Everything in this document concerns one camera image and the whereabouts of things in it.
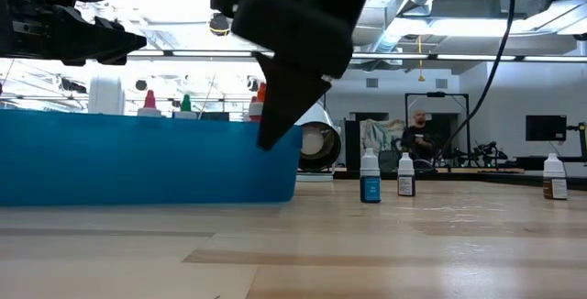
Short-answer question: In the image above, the orange-capped large colouring bottle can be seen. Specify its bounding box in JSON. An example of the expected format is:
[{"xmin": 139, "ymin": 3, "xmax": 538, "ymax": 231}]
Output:
[{"xmin": 249, "ymin": 82, "xmax": 268, "ymax": 123}]

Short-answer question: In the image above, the yellow hanging pendant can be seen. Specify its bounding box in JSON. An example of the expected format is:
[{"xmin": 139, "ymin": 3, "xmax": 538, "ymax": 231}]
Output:
[{"xmin": 416, "ymin": 35, "xmax": 426, "ymax": 83}]

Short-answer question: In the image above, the black metal frame stand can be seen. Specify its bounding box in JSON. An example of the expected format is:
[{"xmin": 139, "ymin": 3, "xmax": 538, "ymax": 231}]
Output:
[{"xmin": 403, "ymin": 91, "xmax": 471, "ymax": 168}]

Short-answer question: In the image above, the white plastic pipe cylinder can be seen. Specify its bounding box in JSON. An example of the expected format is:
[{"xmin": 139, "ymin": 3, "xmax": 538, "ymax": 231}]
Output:
[{"xmin": 295, "ymin": 100, "xmax": 343, "ymax": 172}]

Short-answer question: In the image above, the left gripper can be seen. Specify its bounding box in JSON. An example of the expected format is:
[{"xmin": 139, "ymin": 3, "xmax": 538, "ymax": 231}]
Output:
[{"xmin": 0, "ymin": 0, "xmax": 147, "ymax": 67}]

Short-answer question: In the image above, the white building column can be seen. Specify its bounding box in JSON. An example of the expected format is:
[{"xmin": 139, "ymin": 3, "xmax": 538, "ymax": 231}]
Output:
[{"xmin": 88, "ymin": 73, "xmax": 126, "ymax": 116}]

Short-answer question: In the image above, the light crumpled cloth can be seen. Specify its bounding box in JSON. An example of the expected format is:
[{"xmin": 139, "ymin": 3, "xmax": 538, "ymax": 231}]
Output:
[{"xmin": 359, "ymin": 117, "xmax": 405, "ymax": 172}]

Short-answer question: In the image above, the person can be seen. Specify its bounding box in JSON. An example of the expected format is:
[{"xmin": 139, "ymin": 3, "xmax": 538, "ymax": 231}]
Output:
[{"xmin": 400, "ymin": 109, "xmax": 437, "ymax": 165}]

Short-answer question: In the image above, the small brown dropper bottle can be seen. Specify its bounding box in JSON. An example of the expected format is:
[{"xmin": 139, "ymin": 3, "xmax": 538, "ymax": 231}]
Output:
[{"xmin": 542, "ymin": 153, "xmax": 569, "ymax": 201}]

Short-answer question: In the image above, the black overhead camera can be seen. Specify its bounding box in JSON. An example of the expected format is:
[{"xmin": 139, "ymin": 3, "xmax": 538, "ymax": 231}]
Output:
[{"xmin": 208, "ymin": 12, "xmax": 232, "ymax": 38}]

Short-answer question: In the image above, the black standing monitor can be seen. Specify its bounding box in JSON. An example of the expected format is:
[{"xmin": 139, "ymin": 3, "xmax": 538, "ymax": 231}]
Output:
[{"xmin": 197, "ymin": 111, "xmax": 230, "ymax": 123}]

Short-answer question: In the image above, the small blue dropper bottle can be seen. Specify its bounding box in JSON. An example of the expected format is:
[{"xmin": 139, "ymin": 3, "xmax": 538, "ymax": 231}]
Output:
[{"xmin": 359, "ymin": 148, "xmax": 382, "ymax": 205}]

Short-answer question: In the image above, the blue plastic bin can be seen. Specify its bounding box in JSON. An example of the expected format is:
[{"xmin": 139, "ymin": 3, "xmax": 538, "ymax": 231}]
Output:
[{"xmin": 0, "ymin": 108, "xmax": 304, "ymax": 207}]

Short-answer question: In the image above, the black background desk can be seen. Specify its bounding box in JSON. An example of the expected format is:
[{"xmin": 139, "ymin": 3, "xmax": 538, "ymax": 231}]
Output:
[{"xmin": 515, "ymin": 154, "xmax": 587, "ymax": 172}]

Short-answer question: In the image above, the pink-capped large colouring bottle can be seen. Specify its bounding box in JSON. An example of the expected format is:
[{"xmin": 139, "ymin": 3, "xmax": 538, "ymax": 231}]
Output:
[{"xmin": 137, "ymin": 89, "xmax": 162, "ymax": 118}]

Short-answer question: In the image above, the small dark dropper bottle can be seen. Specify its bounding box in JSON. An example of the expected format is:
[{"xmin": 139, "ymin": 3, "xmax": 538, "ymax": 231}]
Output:
[{"xmin": 396, "ymin": 151, "xmax": 417, "ymax": 198}]

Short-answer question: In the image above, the green-capped large colouring bottle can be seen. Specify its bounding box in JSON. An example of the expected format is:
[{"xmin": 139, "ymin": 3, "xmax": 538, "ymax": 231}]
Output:
[{"xmin": 172, "ymin": 94, "xmax": 198, "ymax": 120}]

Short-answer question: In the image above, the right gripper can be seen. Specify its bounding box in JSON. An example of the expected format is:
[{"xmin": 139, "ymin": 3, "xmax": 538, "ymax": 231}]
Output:
[{"xmin": 231, "ymin": 0, "xmax": 354, "ymax": 151}]

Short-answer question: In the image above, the black table frame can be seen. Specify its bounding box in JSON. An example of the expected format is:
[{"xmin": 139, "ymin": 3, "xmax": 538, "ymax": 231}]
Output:
[{"xmin": 297, "ymin": 166, "xmax": 587, "ymax": 189}]

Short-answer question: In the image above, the long ceiling light strip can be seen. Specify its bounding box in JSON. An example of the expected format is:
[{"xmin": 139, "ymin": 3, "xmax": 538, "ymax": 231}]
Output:
[{"xmin": 127, "ymin": 49, "xmax": 587, "ymax": 62}]

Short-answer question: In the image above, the wall-mounted black monitor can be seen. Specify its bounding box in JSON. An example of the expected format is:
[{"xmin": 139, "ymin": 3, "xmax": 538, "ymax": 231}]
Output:
[{"xmin": 526, "ymin": 115, "xmax": 569, "ymax": 143}]

